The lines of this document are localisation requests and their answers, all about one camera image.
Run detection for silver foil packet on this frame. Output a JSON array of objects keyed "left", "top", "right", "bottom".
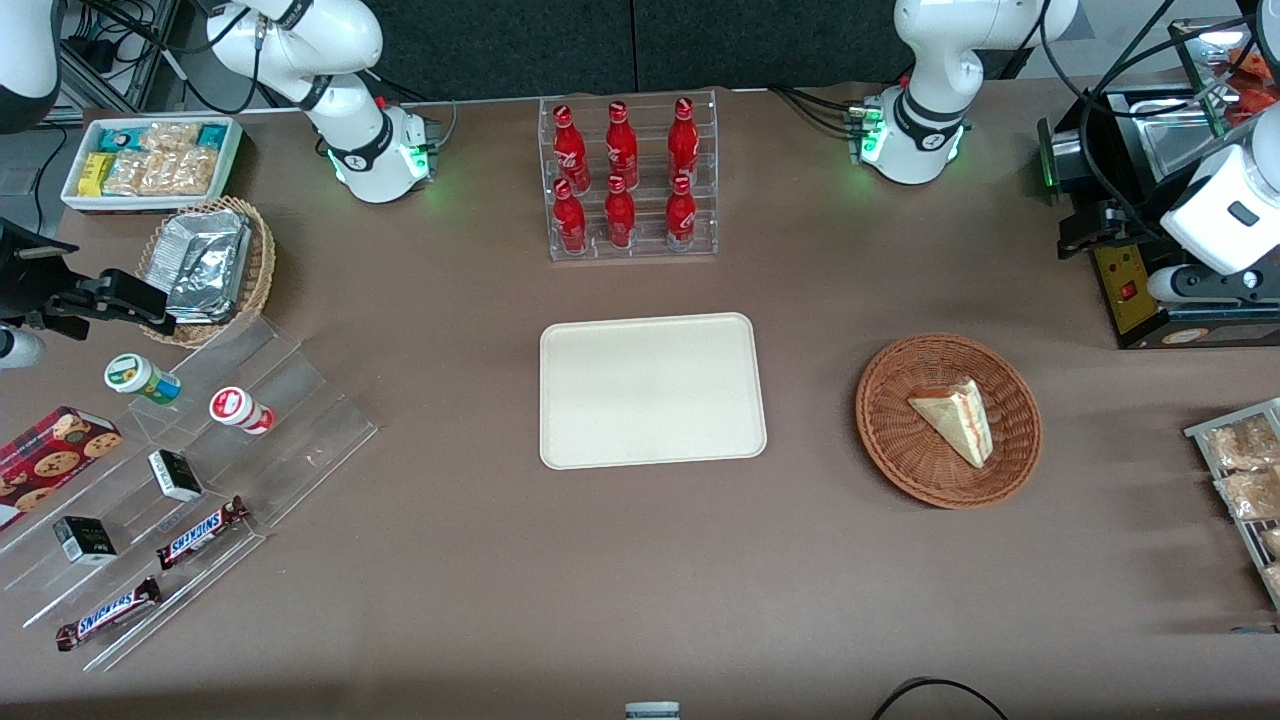
[
  {"left": 152, "top": 208, "right": 253, "bottom": 251},
  {"left": 163, "top": 232, "right": 248, "bottom": 324}
]

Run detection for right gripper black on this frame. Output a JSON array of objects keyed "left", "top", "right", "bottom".
[{"left": 0, "top": 220, "right": 178, "bottom": 341}]

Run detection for clear acrylic bottle rack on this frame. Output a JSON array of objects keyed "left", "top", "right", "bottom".
[{"left": 538, "top": 88, "right": 720, "bottom": 263}]

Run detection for short clear acrylic step stand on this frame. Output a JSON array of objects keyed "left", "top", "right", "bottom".
[{"left": 120, "top": 314, "right": 380, "bottom": 531}]

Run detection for brown wicker basket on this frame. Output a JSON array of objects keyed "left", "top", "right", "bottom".
[{"left": 855, "top": 332, "right": 1044, "bottom": 511}]

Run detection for green lid snack cup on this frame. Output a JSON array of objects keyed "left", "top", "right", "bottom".
[{"left": 104, "top": 353, "right": 183, "bottom": 406}]

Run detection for Snickers bar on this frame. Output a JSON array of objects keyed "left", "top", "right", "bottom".
[
  {"left": 156, "top": 496, "right": 252, "bottom": 572},
  {"left": 54, "top": 576, "right": 164, "bottom": 654}
]

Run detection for long clear acrylic step stand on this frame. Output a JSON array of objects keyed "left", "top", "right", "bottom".
[{"left": 0, "top": 400, "right": 269, "bottom": 674}]

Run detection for clear cracker bag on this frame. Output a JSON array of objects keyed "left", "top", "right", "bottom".
[
  {"left": 103, "top": 151, "right": 151, "bottom": 197},
  {"left": 139, "top": 121, "right": 202, "bottom": 155},
  {"left": 146, "top": 148, "right": 220, "bottom": 197}
]

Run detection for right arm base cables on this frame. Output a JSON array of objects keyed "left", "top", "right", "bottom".
[{"left": 378, "top": 68, "right": 459, "bottom": 143}]

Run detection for black table edge cable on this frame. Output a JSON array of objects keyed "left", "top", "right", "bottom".
[{"left": 869, "top": 677, "right": 1012, "bottom": 720}]

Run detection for light wicker basket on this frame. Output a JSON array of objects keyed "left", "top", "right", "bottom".
[{"left": 135, "top": 196, "right": 277, "bottom": 349}]

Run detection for black food warmer machine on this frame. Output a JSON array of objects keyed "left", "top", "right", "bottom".
[{"left": 1037, "top": 18, "right": 1280, "bottom": 351}]

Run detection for small black carton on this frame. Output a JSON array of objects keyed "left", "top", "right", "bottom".
[
  {"left": 147, "top": 448, "right": 205, "bottom": 504},
  {"left": 52, "top": 514, "right": 120, "bottom": 567}
]

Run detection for red grilled sausage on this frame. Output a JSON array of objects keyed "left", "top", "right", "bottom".
[{"left": 1233, "top": 46, "right": 1271, "bottom": 121}]

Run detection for red lid snack cup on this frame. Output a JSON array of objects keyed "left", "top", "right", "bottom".
[{"left": 208, "top": 386, "right": 276, "bottom": 436}]

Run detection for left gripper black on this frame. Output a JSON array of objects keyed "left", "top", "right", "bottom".
[{"left": 1057, "top": 198, "right": 1183, "bottom": 269}]

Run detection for cream plastic tray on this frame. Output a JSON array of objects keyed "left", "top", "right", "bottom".
[{"left": 539, "top": 312, "right": 768, "bottom": 471}]

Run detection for grey wire rack tray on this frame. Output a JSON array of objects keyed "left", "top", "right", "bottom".
[{"left": 1184, "top": 397, "right": 1280, "bottom": 613}]

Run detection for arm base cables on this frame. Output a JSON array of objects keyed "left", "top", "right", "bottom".
[
  {"left": 768, "top": 84, "right": 864, "bottom": 138},
  {"left": 378, "top": 68, "right": 459, "bottom": 143}
]

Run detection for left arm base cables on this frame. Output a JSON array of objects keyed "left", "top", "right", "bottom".
[{"left": 768, "top": 84, "right": 864, "bottom": 138}]

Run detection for red cola bottle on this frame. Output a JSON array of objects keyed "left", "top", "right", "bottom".
[
  {"left": 553, "top": 104, "right": 592, "bottom": 191},
  {"left": 604, "top": 174, "right": 638, "bottom": 250},
  {"left": 665, "top": 173, "right": 699, "bottom": 252},
  {"left": 668, "top": 96, "right": 700, "bottom": 185},
  {"left": 553, "top": 178, "right": 589, "bottom": 255},
  {"left": 605, "top": 100, "right": 640, "bottom": 187}
]

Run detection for steel warmer pan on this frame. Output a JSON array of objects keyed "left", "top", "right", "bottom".
[{"left": 1130, "top": 95, "right": 1223, "bottom": 186}]

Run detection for red cookie box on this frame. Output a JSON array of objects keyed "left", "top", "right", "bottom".
[{"left": 0, "top": 405, "right": 124, "bottom": 531}]

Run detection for aluminium frame with cables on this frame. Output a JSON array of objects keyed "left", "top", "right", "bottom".
[{"left": 58, "top": 0, "right": 187, "bottom": 114}]

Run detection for white rectangular snack bin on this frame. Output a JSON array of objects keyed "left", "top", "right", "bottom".
[{"left": 60, "top": 116, "right": 244, "bottom": 214}]

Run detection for yellow snack packet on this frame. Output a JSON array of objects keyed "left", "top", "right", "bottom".
[{"left": 77, "top": 151, "right": 117, "bottom": 199}]

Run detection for triangular sandwich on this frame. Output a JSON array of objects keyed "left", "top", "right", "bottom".
[{"left": 907, "top": 377, "right": 994, "bottom": 470}]

